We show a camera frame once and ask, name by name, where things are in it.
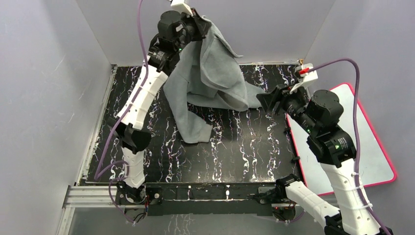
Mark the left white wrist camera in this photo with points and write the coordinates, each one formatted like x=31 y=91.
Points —
x=181 y=6

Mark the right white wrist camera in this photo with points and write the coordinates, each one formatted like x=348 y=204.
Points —
x=306 y=77

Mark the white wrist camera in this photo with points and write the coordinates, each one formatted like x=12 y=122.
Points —
x=181 y=6
x=306 y=77

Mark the pink-framed whiteboard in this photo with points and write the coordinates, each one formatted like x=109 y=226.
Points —
x=375 y=167

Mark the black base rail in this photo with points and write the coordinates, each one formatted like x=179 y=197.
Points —
x=262 y=199

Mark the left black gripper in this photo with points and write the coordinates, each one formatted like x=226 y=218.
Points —
x=199 y=23

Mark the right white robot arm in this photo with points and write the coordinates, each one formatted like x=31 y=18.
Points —
x=336 y=153

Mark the aluminium table frame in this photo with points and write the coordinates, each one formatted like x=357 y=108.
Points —
x=234 y=173

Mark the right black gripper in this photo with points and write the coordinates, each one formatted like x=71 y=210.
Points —
x=278 y=93

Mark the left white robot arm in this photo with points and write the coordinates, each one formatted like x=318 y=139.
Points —
x=175 y=31

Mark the grey zip-up jacket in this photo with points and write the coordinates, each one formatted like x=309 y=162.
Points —
x=207 y=75

